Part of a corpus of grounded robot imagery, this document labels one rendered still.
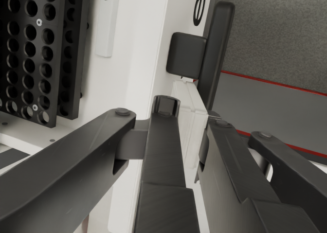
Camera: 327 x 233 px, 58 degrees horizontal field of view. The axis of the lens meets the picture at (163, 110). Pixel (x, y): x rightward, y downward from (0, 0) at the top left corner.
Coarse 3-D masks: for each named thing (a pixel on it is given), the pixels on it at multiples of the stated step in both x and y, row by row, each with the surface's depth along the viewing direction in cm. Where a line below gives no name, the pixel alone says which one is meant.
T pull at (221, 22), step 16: (224, 16) 18; (176, 32) 19; (224, 32) 18; (176, 48) 19; (192, 48) 19; (208, 48) 19; (224, 48) 19; (176, 64) 20; (192, 64) 19; (208, 64) 19; (208, 80) 19; (208, 96) 19
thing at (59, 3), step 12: (48, 0) 23; (60, 0) 23; (48, 12) 24; (60, 12) 23; (60, 24) 24; (60, 36) 24; (60, 48) 24; (48, 60) 25; (36, 84) 26; (36, 96) 26; (48, 96) 25; (48, 108) 26; (36, 120) 26
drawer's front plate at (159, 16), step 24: (144, 0) 18; (168, 0) 17; (192, 0) 22; (144, 24) 18; (168, 24) 18; (192, 24) 23; (144, 48) 18; (168, 48) 20; (144, 72) 19; (144, 96) 19; (120, 192) 21; (120, 216) 22
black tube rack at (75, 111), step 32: (0, 0) 28; (32, 0) 24; (0, 32) 26; (32, 32) 28; (64, 32) 27; (0, 64) 26; (32, 64) 29; (64, 64) 28; (0, 96) 27; (32, 96) 30; (64, 96) 29
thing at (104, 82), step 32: (96, 0) 29; (128, 0) 28; (96, 32) 30; (128, 32) 28; (96, 64) 30; (128, 64) 29; (96, 96) 31; (0, 128) 30; (32, 128) 31; (64, 128) 33
